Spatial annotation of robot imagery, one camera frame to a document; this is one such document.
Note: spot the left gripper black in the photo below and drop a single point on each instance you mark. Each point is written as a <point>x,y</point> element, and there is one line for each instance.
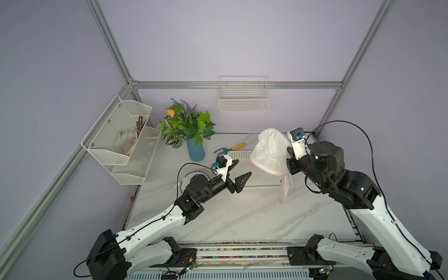
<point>237,186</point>

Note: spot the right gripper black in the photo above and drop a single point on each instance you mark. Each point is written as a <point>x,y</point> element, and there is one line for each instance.
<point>292,163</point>

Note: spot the pink trimmed laundry bag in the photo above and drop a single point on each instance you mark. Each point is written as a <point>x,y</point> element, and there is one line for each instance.
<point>270,155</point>

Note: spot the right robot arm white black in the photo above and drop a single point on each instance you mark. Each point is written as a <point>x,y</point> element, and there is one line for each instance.
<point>399,256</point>

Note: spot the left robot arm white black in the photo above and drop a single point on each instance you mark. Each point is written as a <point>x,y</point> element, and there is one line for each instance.
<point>115,256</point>

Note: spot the blue yellow garden fork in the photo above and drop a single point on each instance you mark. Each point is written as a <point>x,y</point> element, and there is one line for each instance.
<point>224,151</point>

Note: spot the white plastic basket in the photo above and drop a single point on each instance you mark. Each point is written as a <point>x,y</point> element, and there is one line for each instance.
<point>260,181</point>

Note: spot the teal vase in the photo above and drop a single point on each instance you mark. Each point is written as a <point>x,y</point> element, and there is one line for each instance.
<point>196,152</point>

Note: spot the artificial green plant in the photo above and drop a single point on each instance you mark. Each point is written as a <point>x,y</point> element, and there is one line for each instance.
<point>183,123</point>

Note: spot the clear glove in shelf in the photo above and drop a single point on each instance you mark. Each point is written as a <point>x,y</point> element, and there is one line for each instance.
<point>125,141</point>

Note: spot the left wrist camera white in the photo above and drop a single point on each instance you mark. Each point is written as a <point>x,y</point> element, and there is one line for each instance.
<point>222,165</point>

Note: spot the white wire wall basket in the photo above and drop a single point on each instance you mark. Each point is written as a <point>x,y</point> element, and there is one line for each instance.
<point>243,100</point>

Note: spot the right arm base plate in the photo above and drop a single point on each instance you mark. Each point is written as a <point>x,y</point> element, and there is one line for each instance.
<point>306,256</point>

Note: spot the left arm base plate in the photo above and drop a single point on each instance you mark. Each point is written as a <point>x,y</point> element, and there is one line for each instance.
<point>183,258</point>

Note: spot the white mesh wall shelf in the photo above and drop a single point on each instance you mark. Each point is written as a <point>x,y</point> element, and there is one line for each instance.
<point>99,141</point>

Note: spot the aluminium frame rail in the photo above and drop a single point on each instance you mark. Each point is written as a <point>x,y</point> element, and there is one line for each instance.
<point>252,84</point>

